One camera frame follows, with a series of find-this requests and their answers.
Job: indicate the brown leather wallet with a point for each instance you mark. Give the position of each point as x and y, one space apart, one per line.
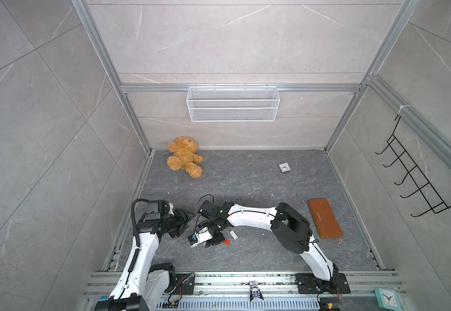
324 219

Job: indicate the white wire mesh basket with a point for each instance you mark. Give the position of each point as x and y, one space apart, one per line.
232 104

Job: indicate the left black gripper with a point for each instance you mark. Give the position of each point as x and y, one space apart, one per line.
183 218

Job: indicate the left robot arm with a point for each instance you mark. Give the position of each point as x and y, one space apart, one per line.
142 283

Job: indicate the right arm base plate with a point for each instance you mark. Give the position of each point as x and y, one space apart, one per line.
308 284

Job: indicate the black wire hook rack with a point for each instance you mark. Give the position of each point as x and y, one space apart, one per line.
421 184

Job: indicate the teal alarm clock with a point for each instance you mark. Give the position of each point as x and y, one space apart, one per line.
387 299

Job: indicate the white usb drive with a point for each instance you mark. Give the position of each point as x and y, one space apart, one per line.
233 234

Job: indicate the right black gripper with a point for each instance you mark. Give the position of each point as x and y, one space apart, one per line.
216 240

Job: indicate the small square clock face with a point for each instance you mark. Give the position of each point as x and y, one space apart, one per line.
284 167

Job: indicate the brown teddy bear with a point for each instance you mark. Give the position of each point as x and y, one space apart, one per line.
185 156

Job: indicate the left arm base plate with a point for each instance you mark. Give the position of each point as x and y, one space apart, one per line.
182 282

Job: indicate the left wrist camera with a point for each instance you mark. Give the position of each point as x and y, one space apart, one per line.
169 208

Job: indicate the small purple figurine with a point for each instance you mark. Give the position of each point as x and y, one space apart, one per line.
255 293

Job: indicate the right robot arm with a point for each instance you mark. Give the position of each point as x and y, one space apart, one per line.
290 228

